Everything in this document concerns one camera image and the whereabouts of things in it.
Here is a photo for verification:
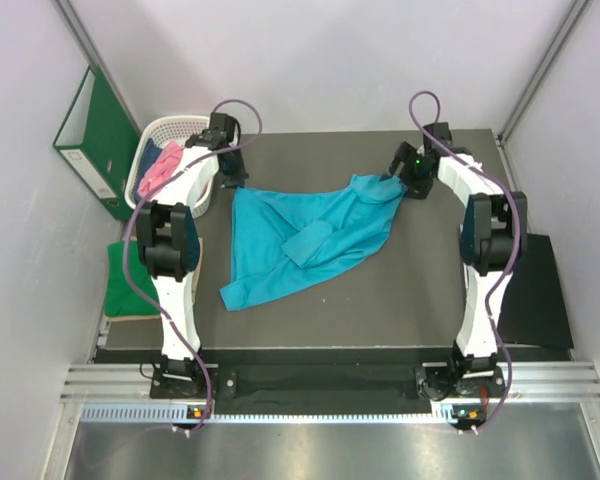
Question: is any teal t shirt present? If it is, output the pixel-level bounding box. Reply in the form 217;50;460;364
220;175;406;311

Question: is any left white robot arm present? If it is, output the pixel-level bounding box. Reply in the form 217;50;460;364
135;112;248;400

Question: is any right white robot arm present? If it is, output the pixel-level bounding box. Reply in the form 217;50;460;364
382;122;527;401

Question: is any white laundry basket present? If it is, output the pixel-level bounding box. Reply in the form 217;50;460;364
124;115;219;219

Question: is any pink t shirt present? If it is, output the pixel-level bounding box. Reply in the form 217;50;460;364
138;141;184;199

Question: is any navy blue t shirt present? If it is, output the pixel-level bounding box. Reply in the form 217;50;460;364
131;138;162;204

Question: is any green folded t shirt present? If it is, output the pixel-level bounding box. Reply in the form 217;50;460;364
104;238;164;317

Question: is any black board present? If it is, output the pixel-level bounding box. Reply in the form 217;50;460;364
498;233;574;350

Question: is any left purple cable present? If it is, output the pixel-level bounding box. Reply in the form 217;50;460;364
122;99;264;434

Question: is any green ring binder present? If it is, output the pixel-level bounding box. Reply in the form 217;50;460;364
53;67;139;221

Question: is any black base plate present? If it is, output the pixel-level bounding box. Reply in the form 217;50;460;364
148;363;506;415

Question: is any grey cable duct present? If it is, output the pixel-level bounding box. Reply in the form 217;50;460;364
80;403;458;426

